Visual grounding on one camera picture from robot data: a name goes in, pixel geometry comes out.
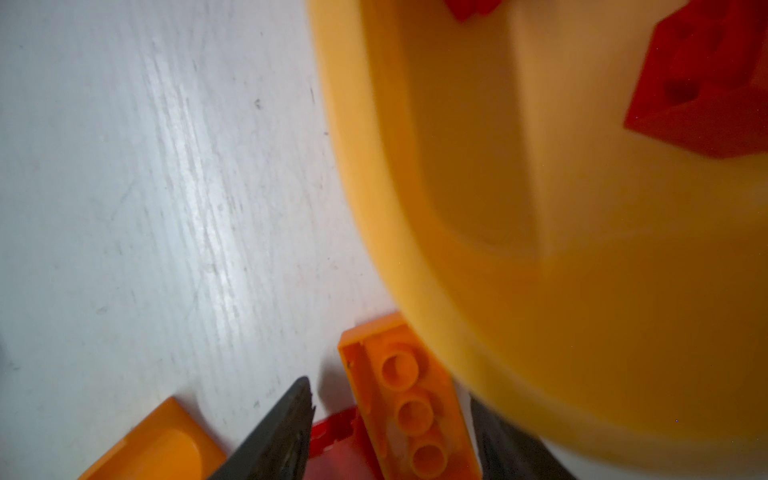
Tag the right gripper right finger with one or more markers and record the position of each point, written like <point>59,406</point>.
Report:
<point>507,453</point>

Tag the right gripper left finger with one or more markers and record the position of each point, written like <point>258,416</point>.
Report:
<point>278,448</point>

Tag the orange lego top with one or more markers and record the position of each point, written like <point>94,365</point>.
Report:
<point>408,403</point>

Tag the orange curved lego piece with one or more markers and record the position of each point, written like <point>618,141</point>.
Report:
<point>167,444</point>

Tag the red lego brick small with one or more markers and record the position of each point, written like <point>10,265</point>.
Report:
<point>703,84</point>

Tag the red lego right panel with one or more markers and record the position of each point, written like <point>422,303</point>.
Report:
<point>340,449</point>

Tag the yellow plastic bin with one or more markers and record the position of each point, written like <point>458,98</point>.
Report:
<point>601,290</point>

